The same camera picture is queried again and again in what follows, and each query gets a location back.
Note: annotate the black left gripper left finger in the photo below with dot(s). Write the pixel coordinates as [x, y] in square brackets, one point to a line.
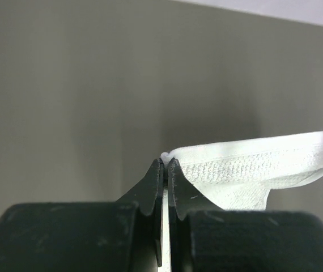
[124, 235]

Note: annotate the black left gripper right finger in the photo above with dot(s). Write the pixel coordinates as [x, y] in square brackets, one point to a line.
[204, 237]

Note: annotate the white grey cloth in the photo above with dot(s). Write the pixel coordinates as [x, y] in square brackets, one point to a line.
[238, 176]

